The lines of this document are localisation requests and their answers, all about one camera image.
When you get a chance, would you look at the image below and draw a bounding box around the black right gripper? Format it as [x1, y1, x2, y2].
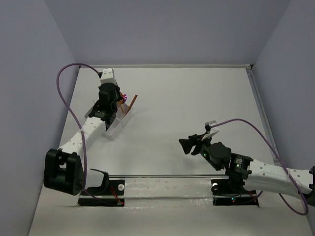
[179, 131, 221, 171]

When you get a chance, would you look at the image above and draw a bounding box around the yellow chopstick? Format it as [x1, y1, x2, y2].
[126, 94, 138, 115]

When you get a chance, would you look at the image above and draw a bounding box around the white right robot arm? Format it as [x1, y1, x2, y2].
[179, 133, 315, 198]

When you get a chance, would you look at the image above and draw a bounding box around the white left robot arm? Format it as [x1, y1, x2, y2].
[44, 82, 123, 196]

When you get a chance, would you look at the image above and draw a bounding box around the white divided utensil container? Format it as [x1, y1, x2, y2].
[81, 103, 132, 141]

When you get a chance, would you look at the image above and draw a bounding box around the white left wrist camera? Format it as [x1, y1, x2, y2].
[98, 68, 117, 85]

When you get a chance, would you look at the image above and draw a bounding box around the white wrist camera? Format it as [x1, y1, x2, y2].
[202, 120, 220, 140]
[98, 68, 117, 85]

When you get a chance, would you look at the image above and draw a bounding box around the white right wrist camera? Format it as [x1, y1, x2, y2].
[202, 120, 220, 140]

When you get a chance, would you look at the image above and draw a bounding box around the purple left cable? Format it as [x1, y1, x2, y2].
[56, 63, 124, 206]

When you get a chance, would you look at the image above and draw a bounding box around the purple cable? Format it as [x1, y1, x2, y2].
[56, 63, 124, 206]
[211, 118, 309, 216]

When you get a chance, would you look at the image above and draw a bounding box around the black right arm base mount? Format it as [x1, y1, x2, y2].
[211, 178, 259, 207]

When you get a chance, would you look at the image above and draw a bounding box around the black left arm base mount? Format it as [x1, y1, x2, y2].
[78, 169, 126, 207]

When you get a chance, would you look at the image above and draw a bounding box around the aluminium table edge rail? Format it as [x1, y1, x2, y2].
[92, 64, 252, 69]

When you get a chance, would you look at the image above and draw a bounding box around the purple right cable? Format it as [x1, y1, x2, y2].
[211, 118, 309, 216]

